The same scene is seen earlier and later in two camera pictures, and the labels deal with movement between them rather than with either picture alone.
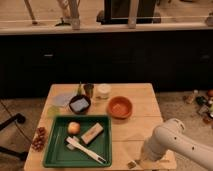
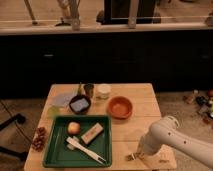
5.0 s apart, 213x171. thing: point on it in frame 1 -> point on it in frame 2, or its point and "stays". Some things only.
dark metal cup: [88, 87] stays
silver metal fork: [133, 164] -> [132, 156]
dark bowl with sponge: [80, 104] stays
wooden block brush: [92, 133] stays
